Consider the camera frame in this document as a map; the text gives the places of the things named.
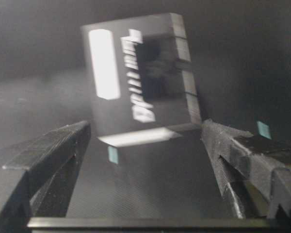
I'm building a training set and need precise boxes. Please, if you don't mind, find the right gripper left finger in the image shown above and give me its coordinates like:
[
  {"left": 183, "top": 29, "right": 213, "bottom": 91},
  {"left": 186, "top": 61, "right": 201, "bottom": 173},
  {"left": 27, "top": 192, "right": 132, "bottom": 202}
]
[{"left": 0, "top": 121, "right": 91, "bottom": 233}]

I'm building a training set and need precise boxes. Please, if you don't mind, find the teal tape marker right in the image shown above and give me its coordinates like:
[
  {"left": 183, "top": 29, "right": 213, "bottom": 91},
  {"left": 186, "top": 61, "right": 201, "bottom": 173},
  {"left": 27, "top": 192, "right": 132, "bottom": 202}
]
[{"left": 257, "top": 121, "right": 272, "bottom": 139}]

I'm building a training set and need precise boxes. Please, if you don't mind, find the teal tape marker near box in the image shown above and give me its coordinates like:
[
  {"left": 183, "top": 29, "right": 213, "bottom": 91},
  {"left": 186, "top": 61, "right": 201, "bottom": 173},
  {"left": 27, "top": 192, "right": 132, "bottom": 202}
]
[{"left": 108, "top": 146, "right": 119, "bottom": 164}]

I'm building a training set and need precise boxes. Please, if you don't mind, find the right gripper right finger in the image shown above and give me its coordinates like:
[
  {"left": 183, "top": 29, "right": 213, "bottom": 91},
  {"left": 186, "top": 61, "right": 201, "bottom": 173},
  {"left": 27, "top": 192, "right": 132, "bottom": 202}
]
[{"left": 201, "top": 119, "right": 291, "bottom": 230}]

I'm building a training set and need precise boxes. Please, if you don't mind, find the black Robotis Dynamixel box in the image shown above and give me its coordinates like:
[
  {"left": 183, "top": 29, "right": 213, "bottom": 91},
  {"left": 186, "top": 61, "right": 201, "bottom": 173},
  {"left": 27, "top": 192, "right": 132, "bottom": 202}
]
[{"left": 81, "top": 13, "right": 202, "bottom": 148}]

